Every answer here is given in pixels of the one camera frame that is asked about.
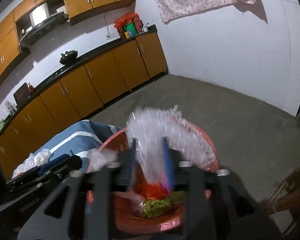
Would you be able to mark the red bottle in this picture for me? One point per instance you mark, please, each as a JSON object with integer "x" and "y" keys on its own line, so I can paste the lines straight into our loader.
{"x": 31, "y": 88}

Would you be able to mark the steel range hood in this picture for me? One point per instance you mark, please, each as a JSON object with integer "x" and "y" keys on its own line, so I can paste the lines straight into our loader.
{"x": 42, "y": 22}

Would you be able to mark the black wok with lid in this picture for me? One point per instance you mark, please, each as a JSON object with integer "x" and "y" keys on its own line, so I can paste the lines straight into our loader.
{"x": 68, "y": 57}

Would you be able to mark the white wall socket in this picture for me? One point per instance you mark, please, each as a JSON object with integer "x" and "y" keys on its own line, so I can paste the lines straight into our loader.
{"x": 110, "y": 35}

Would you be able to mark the dark cutting board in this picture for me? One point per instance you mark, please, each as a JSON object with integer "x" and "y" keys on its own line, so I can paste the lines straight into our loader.
{"x": 22, "y": 95}

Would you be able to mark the red bag over boxes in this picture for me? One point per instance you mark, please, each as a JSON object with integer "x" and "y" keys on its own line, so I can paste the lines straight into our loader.
{"x": 126, "y": 20}

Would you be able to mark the black kitchen countertop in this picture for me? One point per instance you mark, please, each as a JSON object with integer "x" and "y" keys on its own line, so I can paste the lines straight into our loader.
{"x": 95, "y": 51}

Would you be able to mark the green plastic bag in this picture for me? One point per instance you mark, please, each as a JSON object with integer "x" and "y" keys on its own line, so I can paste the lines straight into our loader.
{"x": 160, "y": 205}

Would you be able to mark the worn wooden stool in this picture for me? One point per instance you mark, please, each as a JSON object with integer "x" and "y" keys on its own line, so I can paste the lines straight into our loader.
{"x": 290, "y": 190}

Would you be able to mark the green basin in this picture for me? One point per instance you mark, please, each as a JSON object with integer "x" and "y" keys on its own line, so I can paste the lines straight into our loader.
{"x": 0, "y": 127}

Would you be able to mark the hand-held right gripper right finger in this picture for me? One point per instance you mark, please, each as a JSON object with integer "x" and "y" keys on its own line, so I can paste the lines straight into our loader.
{"x": 168, "y": 165}

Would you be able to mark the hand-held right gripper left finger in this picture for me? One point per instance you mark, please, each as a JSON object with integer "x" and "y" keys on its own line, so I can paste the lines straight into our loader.
{"x": 133, "y": 160}

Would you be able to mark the red plastic basket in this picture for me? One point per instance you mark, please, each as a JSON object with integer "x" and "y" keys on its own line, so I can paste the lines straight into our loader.
{"x": 205, "y": 150}

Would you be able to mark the translucent white plastic bag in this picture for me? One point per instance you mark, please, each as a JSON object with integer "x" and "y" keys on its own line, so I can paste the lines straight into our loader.
{"x": 132, "y": 202}

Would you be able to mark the clear bubble wrap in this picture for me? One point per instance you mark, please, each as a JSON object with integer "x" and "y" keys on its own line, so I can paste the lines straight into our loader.
{"x": 25, "y": 170}

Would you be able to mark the red plastic bag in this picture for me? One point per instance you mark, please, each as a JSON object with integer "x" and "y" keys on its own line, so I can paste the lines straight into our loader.
{"x": 152, "y": 191}

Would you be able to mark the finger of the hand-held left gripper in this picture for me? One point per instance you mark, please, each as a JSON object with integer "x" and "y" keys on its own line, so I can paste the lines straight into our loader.
{"x": 55, "y": 165}

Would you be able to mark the red box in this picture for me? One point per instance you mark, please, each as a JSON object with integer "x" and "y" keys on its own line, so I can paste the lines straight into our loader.
{"x": 121, "y": 33}
{"x": 139, "y": 25}

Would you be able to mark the white cup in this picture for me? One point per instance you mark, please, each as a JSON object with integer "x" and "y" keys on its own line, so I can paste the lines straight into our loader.
{"x": 145, "y": 29}

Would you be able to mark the clear bag with bottles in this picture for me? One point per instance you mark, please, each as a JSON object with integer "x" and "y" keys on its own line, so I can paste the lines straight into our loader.
{"x": 10, "y": 108}

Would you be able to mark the clear plastic bag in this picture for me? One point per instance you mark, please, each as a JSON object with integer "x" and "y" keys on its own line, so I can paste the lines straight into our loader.
{"x": 40, "y": 157}
{"x": 152, "y": 130}

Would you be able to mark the wooden lower cabinets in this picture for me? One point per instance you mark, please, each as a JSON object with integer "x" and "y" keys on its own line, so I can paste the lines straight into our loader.
{"x": 102, "y": 72}

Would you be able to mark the green box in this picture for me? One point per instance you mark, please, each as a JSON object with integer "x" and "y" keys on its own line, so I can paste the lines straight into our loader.
{"x": 130, "y": 30}

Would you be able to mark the blue striped blanket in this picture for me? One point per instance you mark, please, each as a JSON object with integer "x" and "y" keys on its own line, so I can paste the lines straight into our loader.
{"x": 75, "y": 140}

